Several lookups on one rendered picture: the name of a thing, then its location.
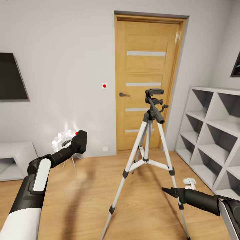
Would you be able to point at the camera tripod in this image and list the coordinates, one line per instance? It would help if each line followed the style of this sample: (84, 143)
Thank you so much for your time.
(147, 123)

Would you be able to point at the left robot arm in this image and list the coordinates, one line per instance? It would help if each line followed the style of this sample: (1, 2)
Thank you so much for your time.
(23, 220)

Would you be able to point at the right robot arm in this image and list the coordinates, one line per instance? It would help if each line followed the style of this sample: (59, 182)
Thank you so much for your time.
(228, 207)

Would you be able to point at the digital camera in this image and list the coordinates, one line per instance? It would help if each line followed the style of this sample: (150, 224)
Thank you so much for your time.
(80, 138)

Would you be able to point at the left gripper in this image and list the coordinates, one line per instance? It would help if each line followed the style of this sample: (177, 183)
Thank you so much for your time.
(67, 153)

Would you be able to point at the door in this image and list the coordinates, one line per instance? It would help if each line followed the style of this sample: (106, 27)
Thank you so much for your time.
(147, 52)

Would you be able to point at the electric switch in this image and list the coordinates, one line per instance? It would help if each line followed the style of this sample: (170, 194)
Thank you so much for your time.
(104, 86)

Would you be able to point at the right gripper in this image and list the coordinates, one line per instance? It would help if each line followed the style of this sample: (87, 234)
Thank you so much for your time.
(189, 196)

